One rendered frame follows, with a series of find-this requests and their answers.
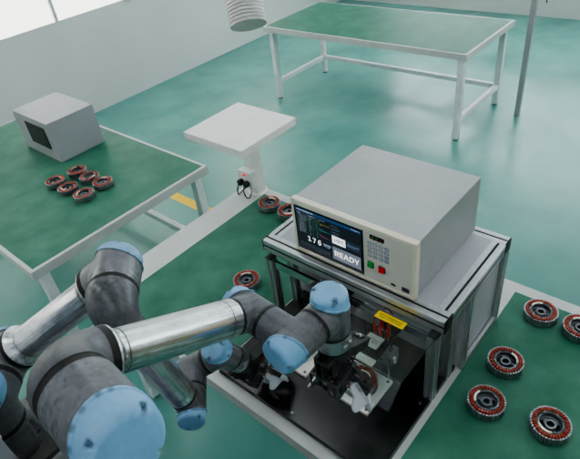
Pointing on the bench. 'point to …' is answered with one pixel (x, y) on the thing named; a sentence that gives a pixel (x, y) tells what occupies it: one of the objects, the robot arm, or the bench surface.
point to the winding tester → (394, 214)
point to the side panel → (483, 311)
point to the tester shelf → (446, 292)
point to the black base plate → (295, 404)
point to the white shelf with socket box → (242, 138)
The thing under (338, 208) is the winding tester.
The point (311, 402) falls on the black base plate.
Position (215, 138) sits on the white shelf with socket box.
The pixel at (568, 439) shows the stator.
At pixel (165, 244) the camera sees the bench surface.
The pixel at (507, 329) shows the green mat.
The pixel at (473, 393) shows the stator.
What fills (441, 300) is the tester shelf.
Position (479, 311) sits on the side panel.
